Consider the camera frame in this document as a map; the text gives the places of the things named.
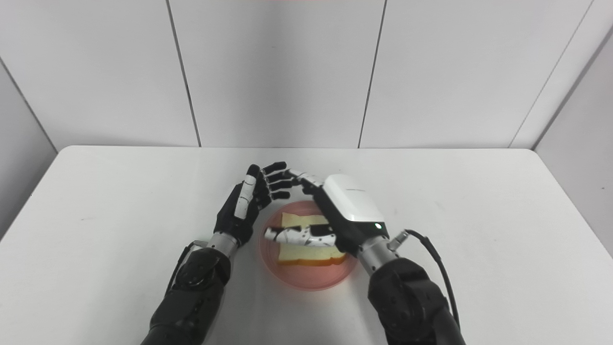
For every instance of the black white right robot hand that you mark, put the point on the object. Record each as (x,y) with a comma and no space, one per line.
(352,201)

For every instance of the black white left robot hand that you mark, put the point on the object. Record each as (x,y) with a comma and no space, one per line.
(232,220)

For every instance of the slice of bread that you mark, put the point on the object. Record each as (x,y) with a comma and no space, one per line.
(306,254)

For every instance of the pink round plate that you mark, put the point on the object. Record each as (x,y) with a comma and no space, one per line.
(306,278)

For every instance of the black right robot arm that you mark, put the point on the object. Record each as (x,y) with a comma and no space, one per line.
(412,302)

